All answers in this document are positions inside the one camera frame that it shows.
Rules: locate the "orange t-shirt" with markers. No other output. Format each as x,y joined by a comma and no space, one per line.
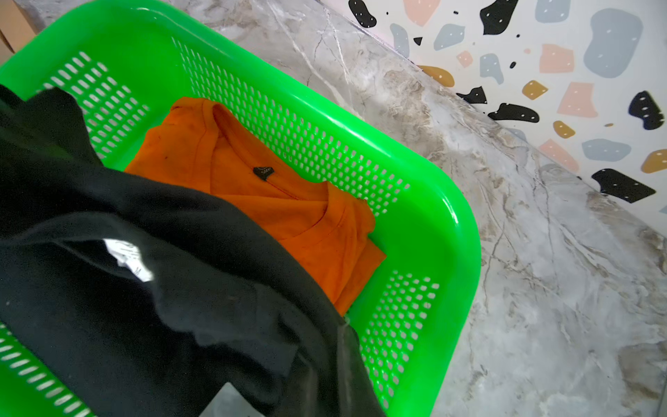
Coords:
202,146

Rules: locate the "green plastic basket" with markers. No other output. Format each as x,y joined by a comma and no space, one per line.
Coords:
127,62

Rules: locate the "black t-shirt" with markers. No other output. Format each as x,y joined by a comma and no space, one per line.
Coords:
146,299

